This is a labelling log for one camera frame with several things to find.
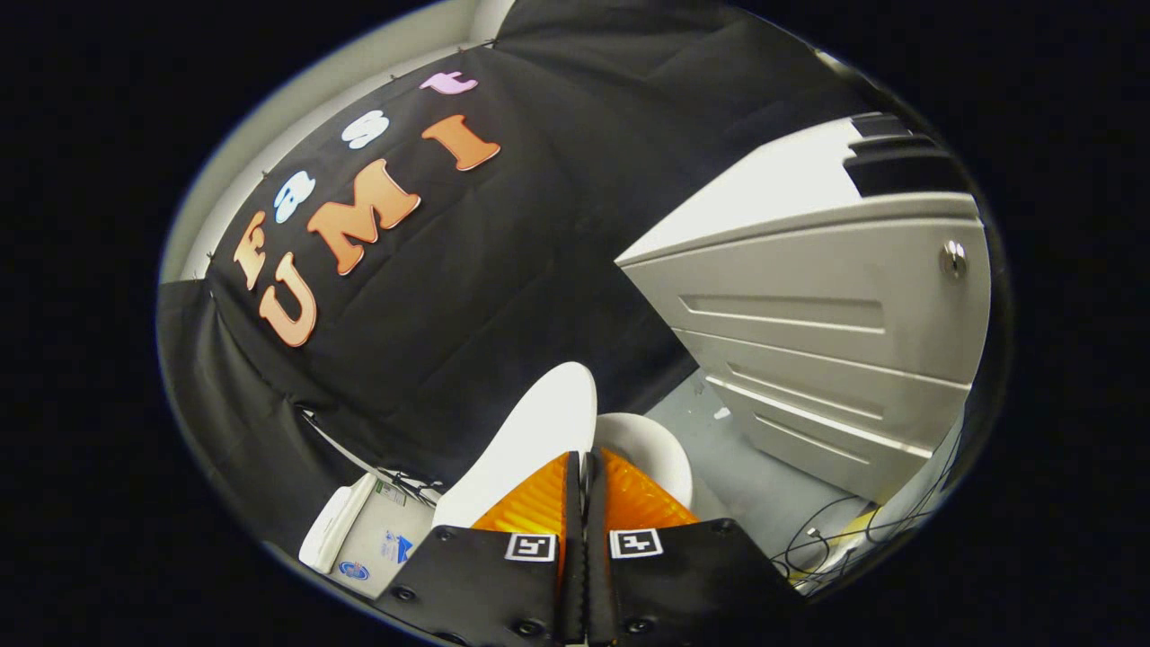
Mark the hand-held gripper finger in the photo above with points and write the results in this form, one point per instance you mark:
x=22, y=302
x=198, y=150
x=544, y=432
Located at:
x=575, y=557
x=595, y=575

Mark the white toilet lid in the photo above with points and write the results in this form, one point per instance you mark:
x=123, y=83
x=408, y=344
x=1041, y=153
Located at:
x=530, y=431

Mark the black backdrop cloth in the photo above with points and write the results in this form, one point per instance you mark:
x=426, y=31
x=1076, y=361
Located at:
x=539, y=288

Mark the white toilet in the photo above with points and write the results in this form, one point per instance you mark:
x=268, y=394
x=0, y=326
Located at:
x=386, y=539

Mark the white drawer cabinet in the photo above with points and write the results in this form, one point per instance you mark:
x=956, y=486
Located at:
x=809, y=270

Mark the silver cabinet lock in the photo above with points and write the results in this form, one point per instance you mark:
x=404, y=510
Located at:
x=953, y=259

